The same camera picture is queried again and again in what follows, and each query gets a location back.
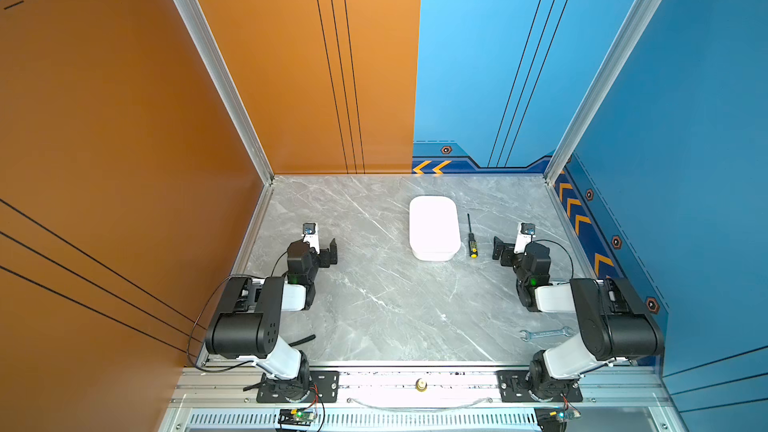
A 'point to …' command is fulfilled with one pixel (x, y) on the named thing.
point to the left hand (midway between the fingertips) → (319, 237)
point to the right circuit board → (554, 419)
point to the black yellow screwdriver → (473, 244)
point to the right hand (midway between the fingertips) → (510, 239)
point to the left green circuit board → (295, 417)
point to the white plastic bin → (433, 228)
